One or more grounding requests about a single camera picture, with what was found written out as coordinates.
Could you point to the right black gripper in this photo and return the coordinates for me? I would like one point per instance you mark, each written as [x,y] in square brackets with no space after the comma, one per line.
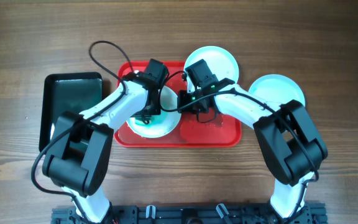
[183,95]

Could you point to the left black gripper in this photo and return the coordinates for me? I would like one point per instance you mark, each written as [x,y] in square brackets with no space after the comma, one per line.
[156,111]

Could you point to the white plate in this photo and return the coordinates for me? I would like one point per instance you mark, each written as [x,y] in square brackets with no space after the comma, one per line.
[220,62]
[277,88]
[162,124]

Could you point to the green yellow sponge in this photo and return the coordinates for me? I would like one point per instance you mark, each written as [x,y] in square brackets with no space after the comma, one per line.
[144,120]

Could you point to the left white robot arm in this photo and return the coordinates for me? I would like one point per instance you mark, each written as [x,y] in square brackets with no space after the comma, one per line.
[77,157]

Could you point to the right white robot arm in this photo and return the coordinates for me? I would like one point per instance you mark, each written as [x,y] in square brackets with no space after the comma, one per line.
[292,147]

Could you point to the black water tray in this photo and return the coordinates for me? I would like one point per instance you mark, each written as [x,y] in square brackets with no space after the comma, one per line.
[73,92]

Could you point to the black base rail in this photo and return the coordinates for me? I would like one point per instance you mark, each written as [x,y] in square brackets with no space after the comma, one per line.
[249,213]

